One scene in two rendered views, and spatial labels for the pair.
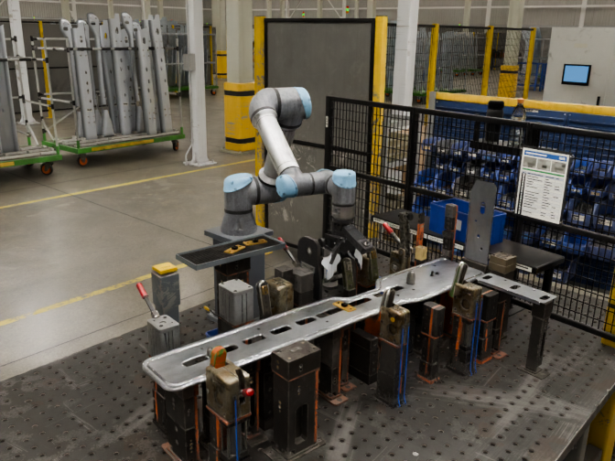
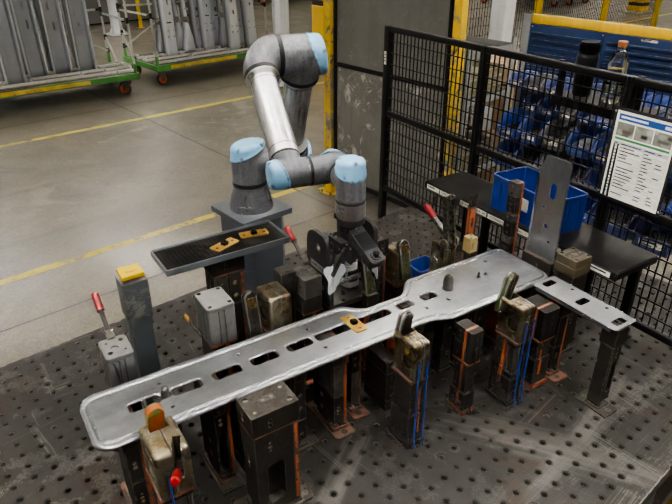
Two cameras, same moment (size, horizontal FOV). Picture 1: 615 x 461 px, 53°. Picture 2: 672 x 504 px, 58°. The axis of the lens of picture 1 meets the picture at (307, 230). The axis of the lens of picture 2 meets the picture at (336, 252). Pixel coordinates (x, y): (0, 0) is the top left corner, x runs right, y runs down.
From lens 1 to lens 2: 0.61 m
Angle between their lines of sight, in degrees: 13
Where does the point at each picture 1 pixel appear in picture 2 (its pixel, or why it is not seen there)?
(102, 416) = (67, 435)
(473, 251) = (538, 244)
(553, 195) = (651, 176)
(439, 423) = (460, 476)
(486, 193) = (559, 174)
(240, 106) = not seen: hidden behind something
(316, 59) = not seen: outside the picture
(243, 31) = not seen: outside the picture
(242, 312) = (220, 331)
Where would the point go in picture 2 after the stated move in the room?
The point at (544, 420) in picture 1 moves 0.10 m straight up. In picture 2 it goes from (597, 483) to (605, 455)
